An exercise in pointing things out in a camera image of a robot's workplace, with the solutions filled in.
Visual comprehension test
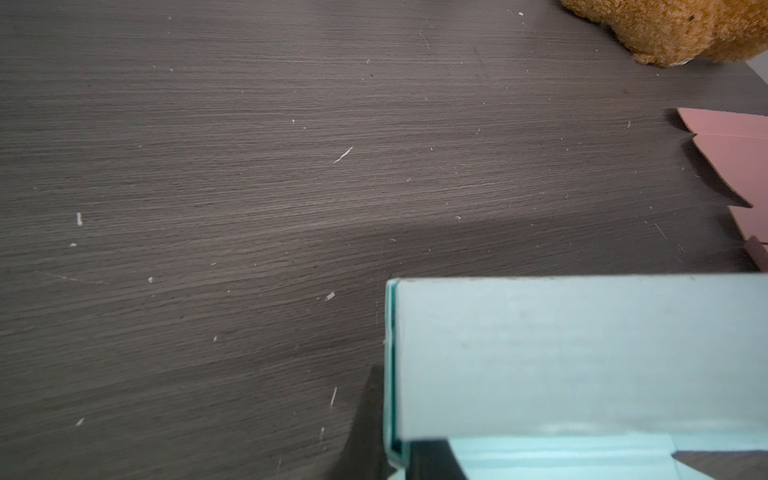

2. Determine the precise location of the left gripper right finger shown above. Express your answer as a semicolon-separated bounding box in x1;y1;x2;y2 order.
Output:
406;440;467;480

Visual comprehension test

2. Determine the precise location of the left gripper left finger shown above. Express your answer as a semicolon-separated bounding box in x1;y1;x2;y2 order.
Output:
326;364;390;480

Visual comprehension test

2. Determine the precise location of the pink paper box blank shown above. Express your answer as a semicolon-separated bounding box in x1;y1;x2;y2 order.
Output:
677;108;767;272

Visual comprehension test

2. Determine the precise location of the brown teddy bear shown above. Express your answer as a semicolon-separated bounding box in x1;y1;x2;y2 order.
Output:
561;0;767;68

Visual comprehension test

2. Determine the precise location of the light blue paper box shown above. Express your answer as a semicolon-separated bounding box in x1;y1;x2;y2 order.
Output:
383;273;767;479

